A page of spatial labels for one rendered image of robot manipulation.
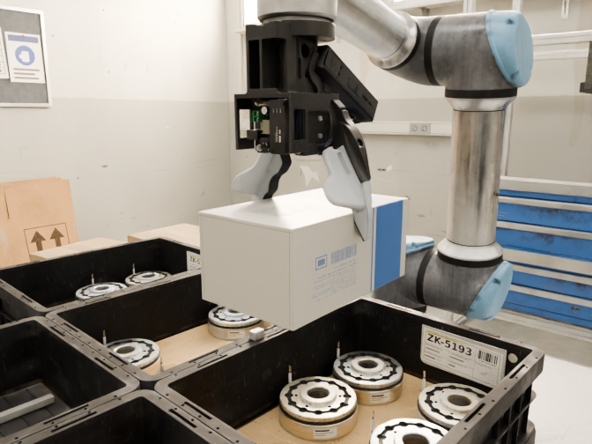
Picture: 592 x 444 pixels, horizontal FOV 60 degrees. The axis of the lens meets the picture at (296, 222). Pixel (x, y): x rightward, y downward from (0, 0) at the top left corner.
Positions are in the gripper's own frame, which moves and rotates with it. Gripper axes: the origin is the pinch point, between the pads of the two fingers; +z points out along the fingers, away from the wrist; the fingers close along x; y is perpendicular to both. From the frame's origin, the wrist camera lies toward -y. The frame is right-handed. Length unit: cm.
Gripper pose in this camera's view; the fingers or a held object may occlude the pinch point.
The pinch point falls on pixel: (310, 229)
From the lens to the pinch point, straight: 53.6
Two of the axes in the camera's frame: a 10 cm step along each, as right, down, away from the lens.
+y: -6.4, 1.7, -7.5
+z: 0.0, 9.8, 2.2
